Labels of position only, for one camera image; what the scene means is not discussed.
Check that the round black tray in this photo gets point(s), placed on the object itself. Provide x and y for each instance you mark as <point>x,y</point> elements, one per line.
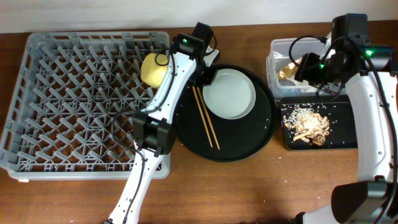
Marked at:
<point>238,138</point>

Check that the clear plastic bin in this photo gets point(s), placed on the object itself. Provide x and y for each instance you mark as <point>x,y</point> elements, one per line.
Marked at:
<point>279,57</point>

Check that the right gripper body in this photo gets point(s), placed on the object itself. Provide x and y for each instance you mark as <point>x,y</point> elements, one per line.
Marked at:
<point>318,73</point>

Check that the white napkin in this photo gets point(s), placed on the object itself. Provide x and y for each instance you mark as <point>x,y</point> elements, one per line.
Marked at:
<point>290,81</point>

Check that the wooden chopstick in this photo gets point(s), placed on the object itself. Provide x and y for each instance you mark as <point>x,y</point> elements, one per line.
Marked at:
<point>208,118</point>
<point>202,116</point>

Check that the food scraps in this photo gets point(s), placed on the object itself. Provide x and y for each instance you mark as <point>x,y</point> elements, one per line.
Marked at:
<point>306,125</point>

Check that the black rectangular tray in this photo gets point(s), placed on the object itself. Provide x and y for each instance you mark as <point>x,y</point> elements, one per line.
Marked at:
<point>342,134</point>

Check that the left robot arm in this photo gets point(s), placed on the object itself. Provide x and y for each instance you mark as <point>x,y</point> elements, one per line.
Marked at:
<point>191,59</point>

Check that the yellow bowl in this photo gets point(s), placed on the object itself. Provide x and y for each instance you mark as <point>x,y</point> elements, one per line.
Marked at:
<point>153,69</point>

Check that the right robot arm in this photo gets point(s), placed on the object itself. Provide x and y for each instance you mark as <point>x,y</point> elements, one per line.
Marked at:
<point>368,73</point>

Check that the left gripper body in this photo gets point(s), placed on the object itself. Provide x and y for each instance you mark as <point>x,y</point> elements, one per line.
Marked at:
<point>205,73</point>

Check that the grey plate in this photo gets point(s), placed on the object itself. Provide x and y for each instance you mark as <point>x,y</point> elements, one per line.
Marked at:
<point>231,95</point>

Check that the gold foil wrapper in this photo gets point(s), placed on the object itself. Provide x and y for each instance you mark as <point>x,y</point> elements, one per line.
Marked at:
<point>287,73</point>

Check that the grey dishwasher rack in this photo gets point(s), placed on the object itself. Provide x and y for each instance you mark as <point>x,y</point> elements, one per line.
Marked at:
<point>70,85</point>

